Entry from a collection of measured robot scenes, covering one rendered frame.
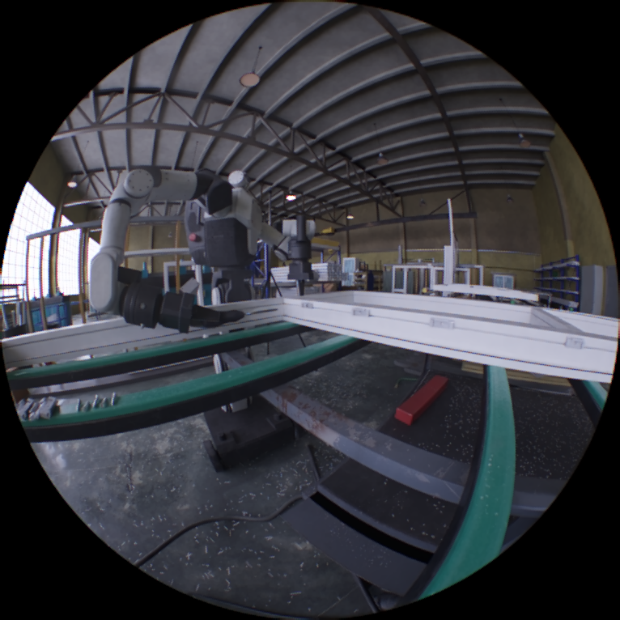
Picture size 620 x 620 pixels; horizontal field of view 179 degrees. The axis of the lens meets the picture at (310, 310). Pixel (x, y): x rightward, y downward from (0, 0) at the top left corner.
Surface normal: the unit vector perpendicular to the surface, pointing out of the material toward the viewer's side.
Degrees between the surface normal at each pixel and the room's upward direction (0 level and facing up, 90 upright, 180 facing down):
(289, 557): 0
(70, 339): 90
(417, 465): 0
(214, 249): 102
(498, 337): 90
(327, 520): 0
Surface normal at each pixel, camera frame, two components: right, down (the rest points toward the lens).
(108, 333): 0.68, 0.11
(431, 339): -0.73, 0.12
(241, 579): -0.02, -0.99
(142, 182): 0.86, -0.11
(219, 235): 0.03, 0.37
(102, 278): 0.57, -0.07
